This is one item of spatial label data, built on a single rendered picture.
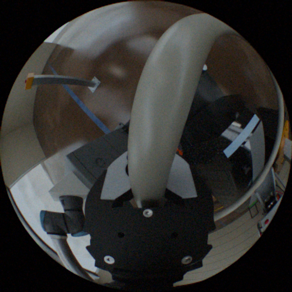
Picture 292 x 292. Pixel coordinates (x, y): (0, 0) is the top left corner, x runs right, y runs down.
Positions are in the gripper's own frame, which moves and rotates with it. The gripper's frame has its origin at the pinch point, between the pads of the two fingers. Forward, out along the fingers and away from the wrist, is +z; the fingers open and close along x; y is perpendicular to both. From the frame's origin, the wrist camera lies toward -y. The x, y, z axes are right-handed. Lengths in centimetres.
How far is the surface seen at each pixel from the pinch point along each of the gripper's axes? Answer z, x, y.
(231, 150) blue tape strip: 13.5, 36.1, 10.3
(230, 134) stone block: 18.0, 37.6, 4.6
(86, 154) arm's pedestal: 36, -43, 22
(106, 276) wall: -231, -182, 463
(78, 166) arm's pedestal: 23, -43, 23
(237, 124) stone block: 18.2, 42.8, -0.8
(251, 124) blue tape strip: 13, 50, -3
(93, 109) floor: 118, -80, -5
